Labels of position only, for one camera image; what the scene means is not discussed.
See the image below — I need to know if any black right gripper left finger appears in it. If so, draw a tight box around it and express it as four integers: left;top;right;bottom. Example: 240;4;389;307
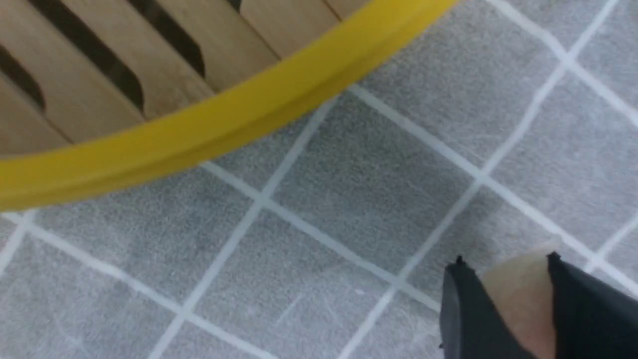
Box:
439;255;534;359

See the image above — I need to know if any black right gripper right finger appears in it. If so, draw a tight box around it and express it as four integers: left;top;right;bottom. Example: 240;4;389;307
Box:
547;252;638;359

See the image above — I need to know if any pinkish white dumpling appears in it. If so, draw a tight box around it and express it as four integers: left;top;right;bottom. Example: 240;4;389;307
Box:
481;242;558;359

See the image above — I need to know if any bamboo steamer tray yellow rim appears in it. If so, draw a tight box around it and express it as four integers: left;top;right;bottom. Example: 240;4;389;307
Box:
0;0;456;211

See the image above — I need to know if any grey checked tablecloth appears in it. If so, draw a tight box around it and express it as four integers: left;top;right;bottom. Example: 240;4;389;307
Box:
1;0;638;359

